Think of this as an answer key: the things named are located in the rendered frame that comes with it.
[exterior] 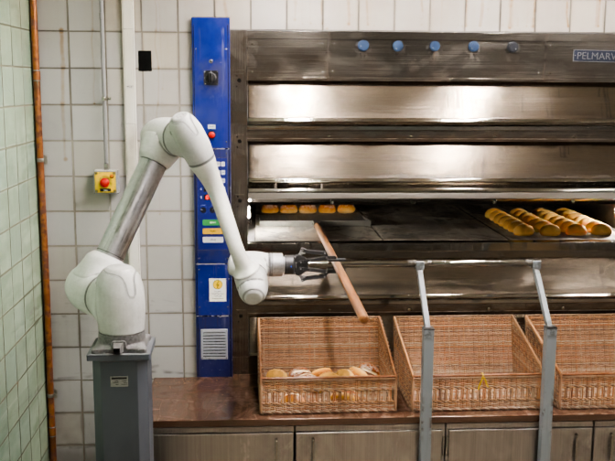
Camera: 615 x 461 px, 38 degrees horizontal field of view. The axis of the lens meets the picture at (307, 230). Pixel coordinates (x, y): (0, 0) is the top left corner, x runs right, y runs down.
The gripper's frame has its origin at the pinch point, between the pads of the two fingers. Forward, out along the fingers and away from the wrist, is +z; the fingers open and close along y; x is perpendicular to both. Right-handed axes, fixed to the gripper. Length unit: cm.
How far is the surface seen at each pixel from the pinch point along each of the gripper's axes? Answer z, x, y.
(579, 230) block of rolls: 121, -67, -1
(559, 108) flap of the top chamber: 103, -52, -59
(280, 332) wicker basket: -19, -49, 41
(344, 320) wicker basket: 9, -50, 36
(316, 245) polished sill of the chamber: -3, -54, 3
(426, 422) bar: 35, 6, 62
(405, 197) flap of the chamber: 33, -39, -21
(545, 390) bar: 82, 7, 49
